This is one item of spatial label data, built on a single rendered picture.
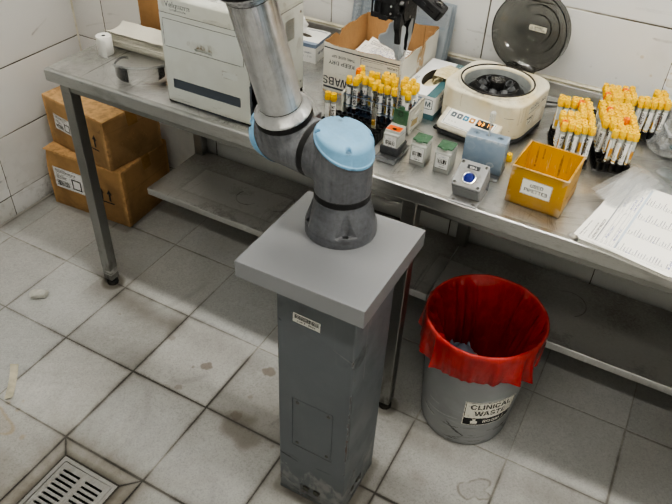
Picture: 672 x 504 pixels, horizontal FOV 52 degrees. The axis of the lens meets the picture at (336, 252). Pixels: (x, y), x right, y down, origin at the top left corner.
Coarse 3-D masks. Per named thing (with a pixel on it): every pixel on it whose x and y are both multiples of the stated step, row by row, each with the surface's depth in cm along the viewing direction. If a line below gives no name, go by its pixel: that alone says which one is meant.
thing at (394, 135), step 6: (390, 126) 170; (396, 126) 171; (402, 126) 171; (384, 132) 169; (390, 132) 169; (396, 132) 169; (402, 132) 170; (384, 138) 170; (390, 138) 169; (396, 138) 169; (402, 138) 171; (384, 144) 171; (390, 144) 170; (396, 144) 170
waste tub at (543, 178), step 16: (528, 144) 162; (544, 144) 162; (528, 160) 167; (544, 160) 164; (560, 160) 162; (576, 160) 160; (512, 176) 157; (528, 176) 154; (544, 176) 152; (560, 176) 164; (576, 176) 157; (512, 192) 159; (528, 192) 157; (544, 192) 154; (560, 192) 152; (544, 208) 157; (560, 208) 154
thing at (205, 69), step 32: (160, 0) 174; (192, 0) 170; (288, 0) 178; (192, 32) 174; (224, 32) 169; (288, 32) 183; (192, 64) 180; (224, 64) 175; (192, 96) 187; (224, 96) 182
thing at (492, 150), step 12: (468, 132) 165; (480, 132) 165; (468, 144) 166; (480, 144) 164; (492, 144) 163; (504, 144) 161; (468, 156) 168; (480, 156) 166; (492, 156) 165; (504, 156) 164; (492, 168) 166; (504, 168) 170; (492, 180) 167
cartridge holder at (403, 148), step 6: (402, 144) 172; (384, 150) 172; (390, 150) 171; (396, 150) 170; (402, 150) 173; (378, 156) 172; (384, 156) 171; (390, 156) 171; (396, 156) 171; (402, 156) 174; (390, 162) 171; (396, 162) 171
